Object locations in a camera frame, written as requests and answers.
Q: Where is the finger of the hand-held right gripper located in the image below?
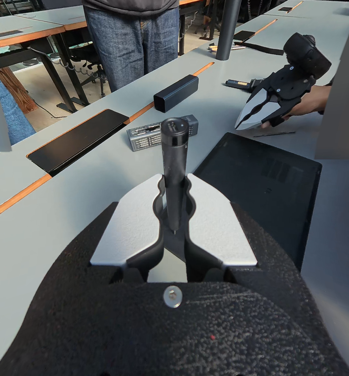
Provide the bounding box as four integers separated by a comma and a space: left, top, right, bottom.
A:
241, 88, 269, 118
235, 100, 284, 130

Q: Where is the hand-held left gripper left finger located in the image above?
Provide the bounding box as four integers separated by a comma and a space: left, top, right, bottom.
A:
90, 174, 165, 268

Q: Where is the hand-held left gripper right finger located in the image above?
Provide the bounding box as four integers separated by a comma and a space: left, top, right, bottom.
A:
184, 173, 258, 268

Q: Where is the thin black pry tool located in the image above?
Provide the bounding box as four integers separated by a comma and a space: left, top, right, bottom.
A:
253, 131, 296, 138

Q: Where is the black laptop bottom cover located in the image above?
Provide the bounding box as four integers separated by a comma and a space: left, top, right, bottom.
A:
160, 132, 323, 272

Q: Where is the black electric screwdriver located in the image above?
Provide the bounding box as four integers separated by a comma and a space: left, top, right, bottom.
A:
160, 117, 189, 234

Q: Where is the dark grey screwdriver bit tray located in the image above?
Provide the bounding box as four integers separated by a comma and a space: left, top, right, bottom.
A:
126, 115, 199, 152

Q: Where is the grey desk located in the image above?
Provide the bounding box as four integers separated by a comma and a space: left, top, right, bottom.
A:
0, 13, 349, 371

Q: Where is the person's right hand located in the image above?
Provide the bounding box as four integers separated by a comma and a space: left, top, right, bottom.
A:
261, 85, 331, 128

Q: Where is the black tool with yellow label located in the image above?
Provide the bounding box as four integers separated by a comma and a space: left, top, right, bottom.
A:
225, 78, 269, 94

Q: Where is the black flat strip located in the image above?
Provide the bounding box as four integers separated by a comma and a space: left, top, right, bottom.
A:
235, 42, 285, 56

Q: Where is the dark grey metal case sleeve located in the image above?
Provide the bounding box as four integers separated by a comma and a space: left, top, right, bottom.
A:
153, 74, 199, 113

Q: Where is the black office chair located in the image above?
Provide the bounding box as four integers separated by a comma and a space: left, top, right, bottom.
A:
70, 44, 108, 98

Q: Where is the wide wooden pillar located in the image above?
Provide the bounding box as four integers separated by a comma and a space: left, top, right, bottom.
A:
0, 48, 39, 114

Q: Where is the orange-edged grey table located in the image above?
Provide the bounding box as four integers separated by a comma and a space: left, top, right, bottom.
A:
0, 4, 90, 113

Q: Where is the dark grey round desk post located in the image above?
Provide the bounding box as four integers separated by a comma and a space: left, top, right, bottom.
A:
216, 0, 241, 61

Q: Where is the grey table with cable slot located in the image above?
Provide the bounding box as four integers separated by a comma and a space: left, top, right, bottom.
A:
264, 0, 349, 19

